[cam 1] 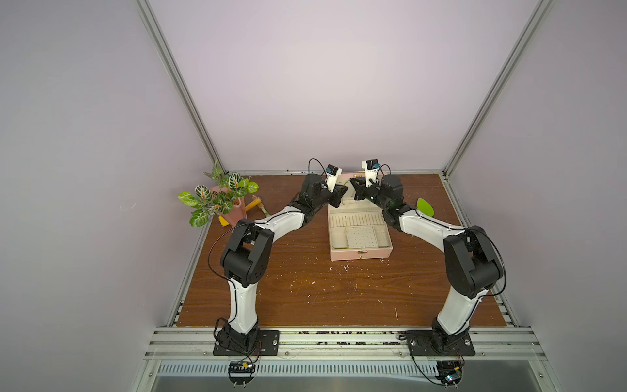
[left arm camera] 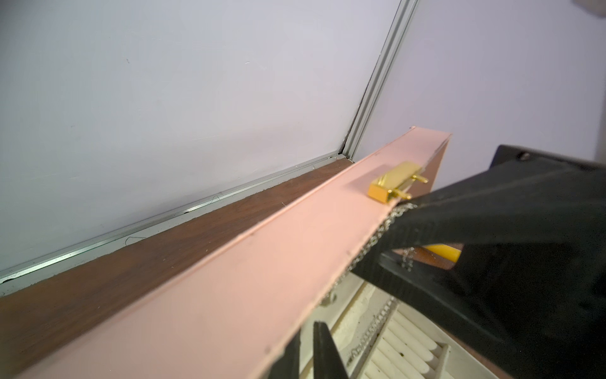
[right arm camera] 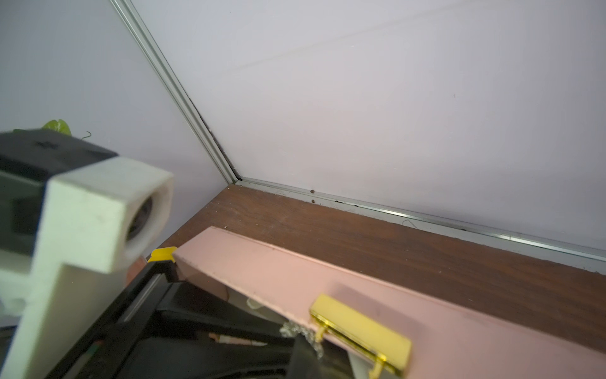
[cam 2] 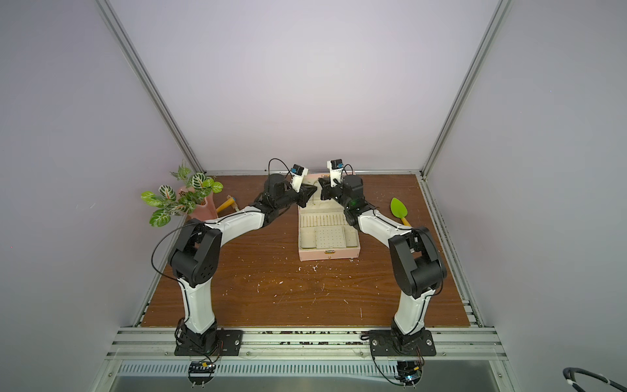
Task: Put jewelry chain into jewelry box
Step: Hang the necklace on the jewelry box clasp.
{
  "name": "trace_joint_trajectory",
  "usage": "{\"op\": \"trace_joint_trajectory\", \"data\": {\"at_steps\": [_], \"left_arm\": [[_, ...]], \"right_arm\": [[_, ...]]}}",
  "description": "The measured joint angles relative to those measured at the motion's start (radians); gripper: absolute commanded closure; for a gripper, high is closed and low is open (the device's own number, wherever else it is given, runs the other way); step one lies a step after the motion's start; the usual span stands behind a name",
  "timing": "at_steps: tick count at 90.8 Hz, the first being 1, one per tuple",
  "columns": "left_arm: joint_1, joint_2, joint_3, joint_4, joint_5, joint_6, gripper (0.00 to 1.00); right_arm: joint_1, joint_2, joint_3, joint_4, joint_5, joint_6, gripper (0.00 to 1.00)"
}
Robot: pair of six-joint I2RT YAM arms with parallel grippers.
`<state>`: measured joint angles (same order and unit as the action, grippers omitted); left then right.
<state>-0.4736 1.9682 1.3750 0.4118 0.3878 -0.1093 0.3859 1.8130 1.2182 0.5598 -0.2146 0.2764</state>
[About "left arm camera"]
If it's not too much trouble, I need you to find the green toy trowel yellow handle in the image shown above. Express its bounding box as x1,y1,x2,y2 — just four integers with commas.
423,244,462,263

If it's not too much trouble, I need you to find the silver jewelry chain with pendant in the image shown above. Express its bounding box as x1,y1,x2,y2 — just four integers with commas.
319,202,418,366

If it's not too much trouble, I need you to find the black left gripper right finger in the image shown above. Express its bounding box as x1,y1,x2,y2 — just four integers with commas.
313,322,349,379

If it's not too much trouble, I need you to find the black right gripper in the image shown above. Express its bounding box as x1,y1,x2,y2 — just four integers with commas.
353,145,605,378

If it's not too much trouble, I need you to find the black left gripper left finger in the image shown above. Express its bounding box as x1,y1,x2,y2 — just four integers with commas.
268,331,301,379

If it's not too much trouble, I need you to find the pink jewelry box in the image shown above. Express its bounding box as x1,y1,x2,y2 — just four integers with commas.
18,125,503,379

